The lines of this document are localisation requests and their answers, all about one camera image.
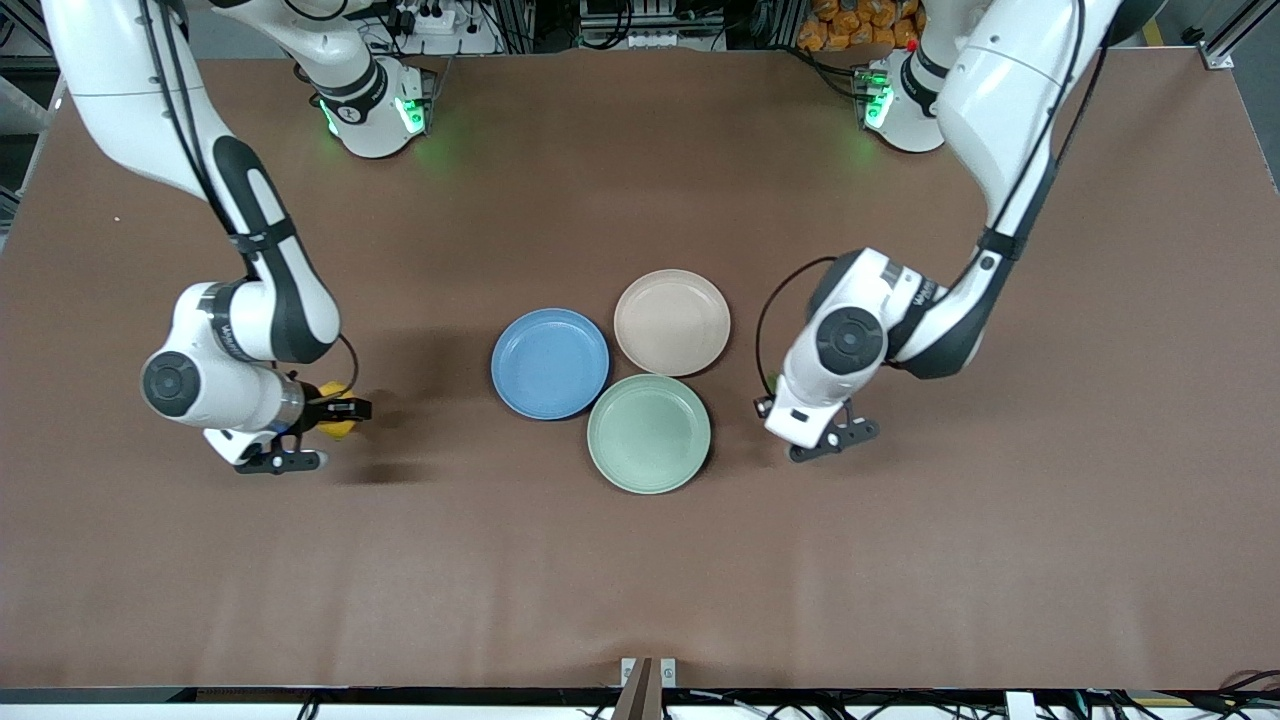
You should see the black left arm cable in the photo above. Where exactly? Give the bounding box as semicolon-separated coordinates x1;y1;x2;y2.
755;0;1111;401

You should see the black base cable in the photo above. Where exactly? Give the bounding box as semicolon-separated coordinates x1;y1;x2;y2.
785;45;871;101

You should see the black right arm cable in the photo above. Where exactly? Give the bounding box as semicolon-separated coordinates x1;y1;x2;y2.
140;0;359;396

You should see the yellow lemon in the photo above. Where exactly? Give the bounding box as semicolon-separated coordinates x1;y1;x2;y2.
318;381;358;442

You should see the pile of orange fruit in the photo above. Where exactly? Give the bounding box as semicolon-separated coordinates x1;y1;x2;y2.
798;0;923;53

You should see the blue round plate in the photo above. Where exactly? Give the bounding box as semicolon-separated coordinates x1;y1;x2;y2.
490;307;611;421

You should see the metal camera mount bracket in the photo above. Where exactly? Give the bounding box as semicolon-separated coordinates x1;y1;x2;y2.
612;656;678;720

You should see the aluminium frame profile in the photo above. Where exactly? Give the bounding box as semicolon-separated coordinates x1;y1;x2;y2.
1195;0;1280;71

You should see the beige round plate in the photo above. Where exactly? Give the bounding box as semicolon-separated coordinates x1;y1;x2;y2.
613;268;732;378

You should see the white power strip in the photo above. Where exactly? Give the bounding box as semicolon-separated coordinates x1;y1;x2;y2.
395;3;463;37

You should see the light green round plate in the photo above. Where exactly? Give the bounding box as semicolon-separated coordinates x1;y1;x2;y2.
586;373;712;495

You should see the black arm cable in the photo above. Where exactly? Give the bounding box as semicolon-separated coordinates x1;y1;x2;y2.
140;0;359;396
755;0;1111;401

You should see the black cable bundle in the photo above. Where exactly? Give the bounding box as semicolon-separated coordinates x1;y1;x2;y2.
1180;668;1280;717

